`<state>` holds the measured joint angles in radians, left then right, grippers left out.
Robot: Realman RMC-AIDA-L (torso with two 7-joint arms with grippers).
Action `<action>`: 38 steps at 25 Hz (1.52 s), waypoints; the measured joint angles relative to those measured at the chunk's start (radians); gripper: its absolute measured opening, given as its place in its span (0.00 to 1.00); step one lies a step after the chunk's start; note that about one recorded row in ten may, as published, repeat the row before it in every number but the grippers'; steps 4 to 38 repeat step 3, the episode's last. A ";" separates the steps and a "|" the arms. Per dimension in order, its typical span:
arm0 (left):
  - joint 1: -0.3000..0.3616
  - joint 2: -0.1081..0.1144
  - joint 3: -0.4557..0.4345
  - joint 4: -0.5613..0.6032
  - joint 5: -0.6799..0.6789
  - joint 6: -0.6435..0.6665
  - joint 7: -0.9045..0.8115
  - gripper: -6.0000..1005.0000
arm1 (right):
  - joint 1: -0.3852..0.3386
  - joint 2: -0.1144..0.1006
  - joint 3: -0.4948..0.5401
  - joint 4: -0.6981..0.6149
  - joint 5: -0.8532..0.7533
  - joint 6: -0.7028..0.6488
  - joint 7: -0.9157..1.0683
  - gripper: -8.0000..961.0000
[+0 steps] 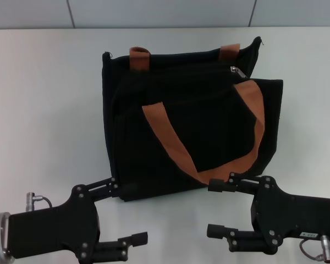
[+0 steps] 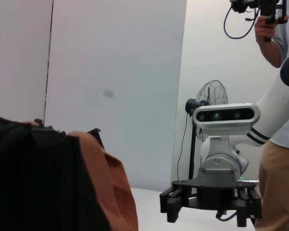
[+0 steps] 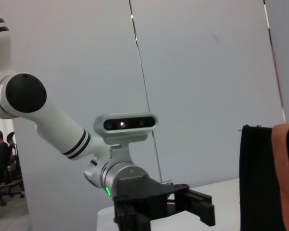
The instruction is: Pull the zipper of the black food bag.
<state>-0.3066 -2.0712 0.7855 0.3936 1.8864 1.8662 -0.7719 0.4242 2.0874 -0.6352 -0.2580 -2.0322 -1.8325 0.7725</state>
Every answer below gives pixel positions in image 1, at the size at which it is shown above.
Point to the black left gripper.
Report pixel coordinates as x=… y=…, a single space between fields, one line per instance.
x=55 y=228

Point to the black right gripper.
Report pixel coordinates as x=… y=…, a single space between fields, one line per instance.
x=297 y=217

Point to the silver metal zipper pull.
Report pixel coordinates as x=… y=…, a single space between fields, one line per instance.
x=237 y=72

